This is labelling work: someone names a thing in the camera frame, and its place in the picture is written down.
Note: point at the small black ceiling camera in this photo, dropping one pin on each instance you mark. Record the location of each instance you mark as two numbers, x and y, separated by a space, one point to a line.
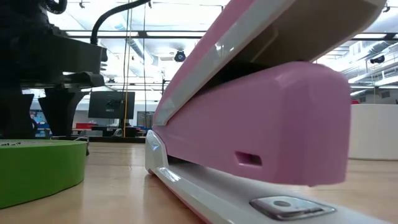
377 59

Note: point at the black metal table frame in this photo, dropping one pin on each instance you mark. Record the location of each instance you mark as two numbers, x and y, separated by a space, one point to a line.
118 139

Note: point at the white plastic bin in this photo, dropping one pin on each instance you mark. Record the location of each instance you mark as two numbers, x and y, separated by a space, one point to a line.
373 133

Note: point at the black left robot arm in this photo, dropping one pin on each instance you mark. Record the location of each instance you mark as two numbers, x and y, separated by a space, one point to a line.
25 18

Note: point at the green tape roll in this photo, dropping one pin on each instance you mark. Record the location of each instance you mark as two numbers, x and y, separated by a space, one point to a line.
40 171

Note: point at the pink stapler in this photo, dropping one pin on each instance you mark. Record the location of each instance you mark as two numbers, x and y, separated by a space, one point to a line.
248 124

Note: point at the red box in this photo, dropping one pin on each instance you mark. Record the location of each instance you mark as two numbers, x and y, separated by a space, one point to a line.
84 125

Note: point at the black dome camera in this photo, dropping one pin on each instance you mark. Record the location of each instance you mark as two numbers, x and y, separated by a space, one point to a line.
179 56

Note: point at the black overhead light bar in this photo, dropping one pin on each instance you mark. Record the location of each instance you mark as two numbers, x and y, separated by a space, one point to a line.
141 33

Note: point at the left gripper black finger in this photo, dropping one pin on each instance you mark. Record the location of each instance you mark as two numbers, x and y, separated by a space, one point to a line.
15 118
60 112

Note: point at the black monitor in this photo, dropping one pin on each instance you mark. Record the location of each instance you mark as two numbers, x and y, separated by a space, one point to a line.
109 105

